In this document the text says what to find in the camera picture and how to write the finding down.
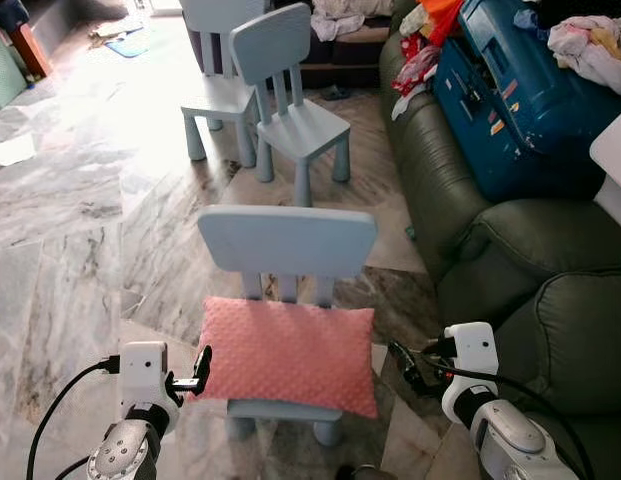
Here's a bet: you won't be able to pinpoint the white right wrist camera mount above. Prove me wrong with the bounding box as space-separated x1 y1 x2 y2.
440 321 499 426

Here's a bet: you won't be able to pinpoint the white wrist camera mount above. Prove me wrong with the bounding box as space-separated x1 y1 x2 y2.
440 321 499 426
118 341 183 413

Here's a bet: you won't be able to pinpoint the brown wooden furniture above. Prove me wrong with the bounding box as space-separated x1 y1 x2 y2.
8 20 53 80

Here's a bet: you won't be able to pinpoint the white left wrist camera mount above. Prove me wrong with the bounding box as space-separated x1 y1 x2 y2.
118 341 183 413

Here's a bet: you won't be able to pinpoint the white box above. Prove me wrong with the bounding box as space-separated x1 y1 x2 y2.
589 108 621 233

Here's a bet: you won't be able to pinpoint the green cushion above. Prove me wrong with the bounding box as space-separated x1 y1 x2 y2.
0 28 29 114

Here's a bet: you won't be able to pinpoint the white crumpled cloth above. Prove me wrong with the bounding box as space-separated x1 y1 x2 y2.
310 0 396 43

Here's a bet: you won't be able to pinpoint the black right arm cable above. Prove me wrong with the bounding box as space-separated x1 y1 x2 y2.
420 345 597 480

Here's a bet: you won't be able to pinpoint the blue floor mat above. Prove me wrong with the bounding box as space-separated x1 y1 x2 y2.
103 27 156 59

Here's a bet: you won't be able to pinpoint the light blue children's chair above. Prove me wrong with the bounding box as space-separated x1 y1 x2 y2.
230 3 353 208
197 205 379 448
178 0 263 169

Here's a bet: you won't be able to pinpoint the green leather sofa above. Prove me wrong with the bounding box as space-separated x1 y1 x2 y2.
378 28 621 480

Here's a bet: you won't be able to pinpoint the white and pink clothes pile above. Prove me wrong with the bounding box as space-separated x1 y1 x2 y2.
546 14 621 97

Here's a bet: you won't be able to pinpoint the red and orange clothes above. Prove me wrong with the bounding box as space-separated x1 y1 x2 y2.
392 0 466 121

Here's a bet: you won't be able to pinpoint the dark slipper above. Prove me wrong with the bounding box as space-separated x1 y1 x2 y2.
318 85 354 102

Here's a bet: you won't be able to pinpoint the dark brown sofa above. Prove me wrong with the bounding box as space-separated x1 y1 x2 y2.
187 0 401 91

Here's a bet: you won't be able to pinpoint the pink dotted pillow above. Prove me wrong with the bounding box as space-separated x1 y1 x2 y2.
193 296 381 420

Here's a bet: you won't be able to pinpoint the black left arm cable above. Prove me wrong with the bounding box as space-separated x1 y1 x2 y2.
26 356 123 480

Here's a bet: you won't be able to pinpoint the white paper sheet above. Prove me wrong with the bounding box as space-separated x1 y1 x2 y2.
0 133 38 167

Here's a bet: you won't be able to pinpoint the blue hard-shell suitcase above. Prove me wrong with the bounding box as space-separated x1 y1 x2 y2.
430 0 621 203

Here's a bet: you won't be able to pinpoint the grey robot foot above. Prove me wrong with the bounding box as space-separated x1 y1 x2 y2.
335 463 399 480

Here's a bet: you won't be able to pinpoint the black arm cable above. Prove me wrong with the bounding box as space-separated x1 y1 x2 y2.
26 356 123 480
420 345 597 480

